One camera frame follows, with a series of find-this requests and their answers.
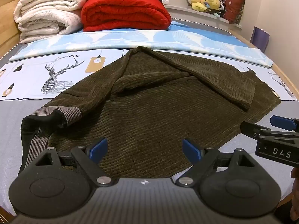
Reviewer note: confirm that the light blue patterned cover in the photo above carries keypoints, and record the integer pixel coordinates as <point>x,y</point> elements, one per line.
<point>163,39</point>

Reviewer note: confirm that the person's right hand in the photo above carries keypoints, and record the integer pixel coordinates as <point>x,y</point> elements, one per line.
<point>294,191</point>

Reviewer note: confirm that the dark red pillow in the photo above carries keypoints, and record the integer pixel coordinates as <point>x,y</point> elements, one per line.
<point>233,8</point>

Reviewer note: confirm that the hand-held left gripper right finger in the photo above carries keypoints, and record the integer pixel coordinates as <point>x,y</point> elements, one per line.
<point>190,150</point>

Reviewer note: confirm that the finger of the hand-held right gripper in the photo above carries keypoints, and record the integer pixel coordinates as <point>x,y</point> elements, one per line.
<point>253,129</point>
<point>281,122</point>

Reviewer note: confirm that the red folded quilt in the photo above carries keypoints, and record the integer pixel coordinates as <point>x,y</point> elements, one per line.
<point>126,11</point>

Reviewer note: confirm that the white folded quilt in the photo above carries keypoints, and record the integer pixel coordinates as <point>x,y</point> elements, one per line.
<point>51,3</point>
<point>49,26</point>

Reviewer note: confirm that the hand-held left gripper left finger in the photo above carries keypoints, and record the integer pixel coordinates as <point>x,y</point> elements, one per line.
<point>99,150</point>

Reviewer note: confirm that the deer printed bed sheet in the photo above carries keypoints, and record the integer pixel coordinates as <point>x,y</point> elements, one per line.
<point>35,74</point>

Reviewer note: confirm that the yellow plush toy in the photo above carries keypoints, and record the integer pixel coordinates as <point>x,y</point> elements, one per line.
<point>198,1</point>
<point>213,2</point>

